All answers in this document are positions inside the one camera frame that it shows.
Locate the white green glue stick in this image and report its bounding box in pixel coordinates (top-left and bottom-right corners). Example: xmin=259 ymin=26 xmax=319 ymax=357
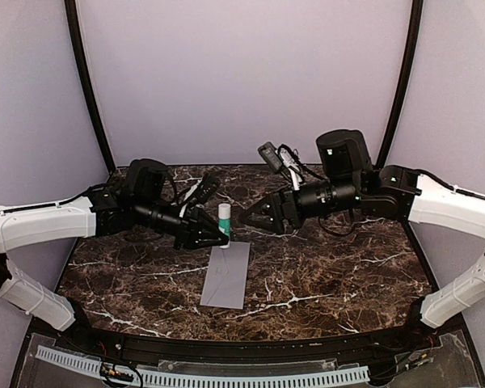
xmin=217 ymin=203 xmax=231 ymax=249

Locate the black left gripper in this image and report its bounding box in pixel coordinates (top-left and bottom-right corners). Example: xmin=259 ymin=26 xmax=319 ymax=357
xmin=134 ymin=196 xmax=230 ymax=251

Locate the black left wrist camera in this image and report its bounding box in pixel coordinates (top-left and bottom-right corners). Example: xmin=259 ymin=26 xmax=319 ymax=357
xmin=180 ymin=173 xmax=221 ymax=212

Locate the black front frame rail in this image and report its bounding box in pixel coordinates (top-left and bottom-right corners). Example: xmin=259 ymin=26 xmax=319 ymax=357
xmin=52 ymin=323 xmax=441 ymax=367

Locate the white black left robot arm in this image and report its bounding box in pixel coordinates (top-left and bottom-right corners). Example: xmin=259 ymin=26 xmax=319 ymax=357
xmin=0 ymin=158 xmax=230 ymax=352

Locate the black right corner post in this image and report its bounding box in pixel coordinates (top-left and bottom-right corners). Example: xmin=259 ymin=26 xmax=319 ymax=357
xmin=375 ymin=0 xmax=424 ymax=168

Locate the grey paper envelope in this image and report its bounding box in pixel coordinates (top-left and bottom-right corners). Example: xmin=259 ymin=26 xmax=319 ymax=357
xmin=200 ymin=242 xmax=251 ymax=310

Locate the white slotted cable duct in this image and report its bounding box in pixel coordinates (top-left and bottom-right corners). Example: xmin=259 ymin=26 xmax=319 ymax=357
xmin=35 ymin=345 xmax=369 ymax=387

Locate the black corner post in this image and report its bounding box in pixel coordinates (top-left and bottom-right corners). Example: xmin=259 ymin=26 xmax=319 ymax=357
xmin=64 ymin=0 xmax=116 ymax=175
xmin=375 ymin=0 xmax=424 ymax=168

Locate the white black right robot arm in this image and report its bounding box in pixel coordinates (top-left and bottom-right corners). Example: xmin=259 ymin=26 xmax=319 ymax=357
xmin=239 ymin=129 xmax=485 ymax=351

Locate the black left corner post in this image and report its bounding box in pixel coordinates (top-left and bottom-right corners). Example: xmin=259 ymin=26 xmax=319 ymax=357
xmin=64 ymin=0 xmax=116 ymax=175

